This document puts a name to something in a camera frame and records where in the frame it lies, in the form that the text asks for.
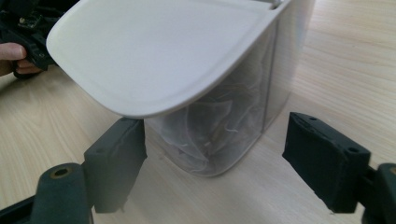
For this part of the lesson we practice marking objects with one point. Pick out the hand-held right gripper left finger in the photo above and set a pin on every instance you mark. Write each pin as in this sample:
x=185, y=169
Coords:
x=115, y=161

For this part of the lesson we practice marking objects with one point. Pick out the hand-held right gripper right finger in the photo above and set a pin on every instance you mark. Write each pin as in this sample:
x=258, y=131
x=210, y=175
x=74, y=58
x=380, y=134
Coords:
x=327, y=161

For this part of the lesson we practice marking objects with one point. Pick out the white lidded desktop bin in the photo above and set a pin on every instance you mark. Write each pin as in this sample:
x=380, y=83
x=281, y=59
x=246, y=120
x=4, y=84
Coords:
x=155, y=59

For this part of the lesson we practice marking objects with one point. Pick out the clear plastic bin liner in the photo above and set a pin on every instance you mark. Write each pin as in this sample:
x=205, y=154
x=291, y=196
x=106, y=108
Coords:
x=214, y=124

